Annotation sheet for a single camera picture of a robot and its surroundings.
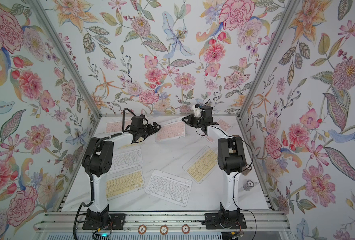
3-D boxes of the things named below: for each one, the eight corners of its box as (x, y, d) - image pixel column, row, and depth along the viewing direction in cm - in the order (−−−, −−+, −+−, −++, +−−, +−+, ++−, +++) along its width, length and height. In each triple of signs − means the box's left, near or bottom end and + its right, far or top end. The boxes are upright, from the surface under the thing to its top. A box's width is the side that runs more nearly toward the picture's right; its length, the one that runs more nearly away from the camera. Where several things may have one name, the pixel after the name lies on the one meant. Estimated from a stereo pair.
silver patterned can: (241, 189, 87) (245, 185, 82) (244, 182, 89) (248, 178, 84) (247, 193, 85) (252, 189, 80) (250, 186, 88) (254, 182, 83)
